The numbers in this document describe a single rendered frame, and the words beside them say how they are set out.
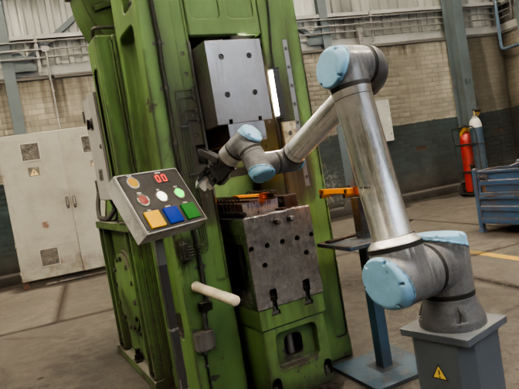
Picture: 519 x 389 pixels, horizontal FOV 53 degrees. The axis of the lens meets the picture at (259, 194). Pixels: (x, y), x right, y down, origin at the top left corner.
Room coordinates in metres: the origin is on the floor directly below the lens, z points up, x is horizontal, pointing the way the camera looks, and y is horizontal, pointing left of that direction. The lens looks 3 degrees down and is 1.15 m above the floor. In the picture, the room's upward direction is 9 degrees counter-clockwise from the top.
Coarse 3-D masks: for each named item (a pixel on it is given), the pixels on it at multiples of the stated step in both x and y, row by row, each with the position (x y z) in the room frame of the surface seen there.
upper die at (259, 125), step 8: (216, 128) 2.59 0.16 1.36; (224, 128) 2.50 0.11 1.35; (232, 128) 2.47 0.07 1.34; (256, 128) 2.53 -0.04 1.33; (264, 128) 2.55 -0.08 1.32; (208, 136) 2.69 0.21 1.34; (216, 136) 2.60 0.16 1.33; (224, 136) 2.52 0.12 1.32; (264, 136) 2.55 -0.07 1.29; (208, 144) 2.71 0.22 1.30; (216, 144) 2.61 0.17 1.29; (224, 144) 2.53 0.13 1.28
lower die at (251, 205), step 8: (240, 200) 2.61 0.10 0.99; (248, 200) 2.51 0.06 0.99; (256, 200) 2.50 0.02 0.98; (264, 200) 2.52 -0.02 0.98; (272, 200) 2.54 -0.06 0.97; (224, 208) 2.65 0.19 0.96; (232, 208) 2.55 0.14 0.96; (240, 208) 2.48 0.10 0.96; (248, 208) 2.48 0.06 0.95; (256, 208) 2.50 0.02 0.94; (264, 208) 2.52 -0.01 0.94; (272, 208) 2.54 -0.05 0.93
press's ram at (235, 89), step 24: (216, 48) 2.47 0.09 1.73; (240, 48) 2.53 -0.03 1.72; (216, 72) 2.46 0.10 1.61; (240, 72) 2.52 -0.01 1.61; (264, 72) 2.58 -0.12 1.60; (216, 96) 2.45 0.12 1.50; (240, 96) 2.51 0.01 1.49; (264, 96) 2.57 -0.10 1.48; (216, 120) 2.45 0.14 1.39; (240, 120) 2.50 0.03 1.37; (264, 120) 2.60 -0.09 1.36
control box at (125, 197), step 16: (128, 176) 2.08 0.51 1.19; (144, 176) 2.14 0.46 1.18; (160, 176) 2.19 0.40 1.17; (176, 176) 2.26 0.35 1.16; (112, 192) 2.04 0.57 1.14; (128, 192) 2.02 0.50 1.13; (144, 192) 2.08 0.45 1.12; (128, 208) 2.00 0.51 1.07; (144, 208) 2.02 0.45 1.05; (160, 208) 2.07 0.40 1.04; (128, 224) 2.01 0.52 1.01; (144, 224) 1.97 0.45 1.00; (176, 224) 2.08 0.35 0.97; (192, 224) 2.16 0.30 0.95; (144, 240) 1.98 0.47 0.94
